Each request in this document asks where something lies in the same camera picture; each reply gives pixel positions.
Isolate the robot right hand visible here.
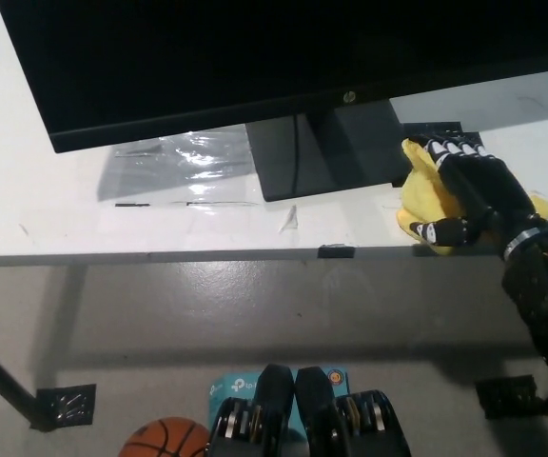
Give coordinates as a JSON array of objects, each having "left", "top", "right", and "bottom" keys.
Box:
[{"left": 405, "top": 134, "right": 548, "bottom": 249}]

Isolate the robot left body block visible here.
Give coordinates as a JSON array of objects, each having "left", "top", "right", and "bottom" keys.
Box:
[{"left": 205, "top": 364, "right": 297, "bottom": 457}]

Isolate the yellow microfiber cloth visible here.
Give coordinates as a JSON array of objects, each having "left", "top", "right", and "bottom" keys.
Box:
[{"left": 394, "top": 137, "right": 548, "bottom": 258}]

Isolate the black floor tape patch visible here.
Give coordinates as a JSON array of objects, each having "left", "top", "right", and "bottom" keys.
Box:
[
  {"left": 475, "top": 374, "right": 539, "bottom": 421},
  {"left": 34, "top": 383, "right": 98, "bottom": 432}
]

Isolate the black HP monitor with stand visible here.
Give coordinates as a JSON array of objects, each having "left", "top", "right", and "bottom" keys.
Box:
[{"left": 0, "top": 0, "right": 548, "bottom": 204}]

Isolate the orange basketball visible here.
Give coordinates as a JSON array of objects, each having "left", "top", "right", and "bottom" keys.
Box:
[{"left": 119, "top": 417, "right": 211, "bottom": 457}]

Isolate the teal tp-link box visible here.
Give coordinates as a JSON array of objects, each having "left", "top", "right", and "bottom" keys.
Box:
[{"left": 206, "top": 365, "right": 351, "bottom": 457}]

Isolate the small black tape strip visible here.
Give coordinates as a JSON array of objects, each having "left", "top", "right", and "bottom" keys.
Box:
[{"left": 318, "top": 243, "right": 357, "bottom": 260}]

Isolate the clear plastic film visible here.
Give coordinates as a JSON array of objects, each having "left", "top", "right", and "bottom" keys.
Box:
[{"left": 111, "top": 130, "right": 261, "bottom": 209}]

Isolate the curled clear tape scrap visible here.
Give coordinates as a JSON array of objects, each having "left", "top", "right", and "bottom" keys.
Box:
[{"left": 277, "top": 204, "right": 300, "bottom": 234}]

